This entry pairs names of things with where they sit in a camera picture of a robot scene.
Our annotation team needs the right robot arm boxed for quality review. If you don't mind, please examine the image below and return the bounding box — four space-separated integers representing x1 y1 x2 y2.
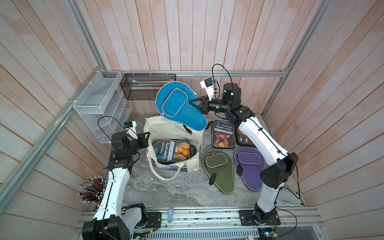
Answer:
189 78 299 226

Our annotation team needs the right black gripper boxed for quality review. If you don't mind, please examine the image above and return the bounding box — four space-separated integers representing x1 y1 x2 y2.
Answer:
189 96 232 118

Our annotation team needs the green paddle cover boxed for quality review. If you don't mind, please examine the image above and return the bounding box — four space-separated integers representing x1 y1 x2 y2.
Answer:
202 150 236 195

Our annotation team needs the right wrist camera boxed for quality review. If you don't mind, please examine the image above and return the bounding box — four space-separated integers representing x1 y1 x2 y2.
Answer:
200 78 217 101

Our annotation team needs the purple paddle cover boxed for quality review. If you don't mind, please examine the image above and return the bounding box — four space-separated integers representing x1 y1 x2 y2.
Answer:
234 147 266 191

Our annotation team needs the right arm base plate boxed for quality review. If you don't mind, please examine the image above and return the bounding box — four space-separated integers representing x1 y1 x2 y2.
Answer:
238 210 281 226

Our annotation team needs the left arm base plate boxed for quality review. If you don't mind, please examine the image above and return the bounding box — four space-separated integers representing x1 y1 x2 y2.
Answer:
120 211 163 230

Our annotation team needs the white wire mesh shelf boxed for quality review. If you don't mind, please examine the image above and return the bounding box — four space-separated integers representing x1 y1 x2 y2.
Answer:
74 71 132 144

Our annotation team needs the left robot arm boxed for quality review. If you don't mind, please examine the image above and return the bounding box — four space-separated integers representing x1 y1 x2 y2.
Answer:
82 132 150 240

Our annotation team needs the cream canvas tote bag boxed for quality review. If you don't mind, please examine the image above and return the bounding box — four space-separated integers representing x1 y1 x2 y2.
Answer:
144 116 204 181

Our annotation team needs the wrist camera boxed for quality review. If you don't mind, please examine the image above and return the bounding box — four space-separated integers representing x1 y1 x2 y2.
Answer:
123 121 138 140
200 78 217 101

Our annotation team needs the black mesh wall basket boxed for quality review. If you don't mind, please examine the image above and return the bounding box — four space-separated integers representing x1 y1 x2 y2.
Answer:
120 74 176 101

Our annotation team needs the Deerway paddle set clear case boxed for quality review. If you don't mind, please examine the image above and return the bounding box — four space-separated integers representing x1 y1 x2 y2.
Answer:
212 120 236 149

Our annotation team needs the aluminium front rail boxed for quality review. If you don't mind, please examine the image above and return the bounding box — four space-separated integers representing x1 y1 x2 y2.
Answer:
75 206 325 240

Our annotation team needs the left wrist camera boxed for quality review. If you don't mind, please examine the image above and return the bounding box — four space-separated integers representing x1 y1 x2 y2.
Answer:
123 121 138 140

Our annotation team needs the teal paddle cover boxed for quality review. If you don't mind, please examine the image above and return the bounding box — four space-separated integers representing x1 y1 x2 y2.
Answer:
155 81 208 131

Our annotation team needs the red paddle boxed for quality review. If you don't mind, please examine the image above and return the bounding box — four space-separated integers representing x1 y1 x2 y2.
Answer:
235 128 255 148

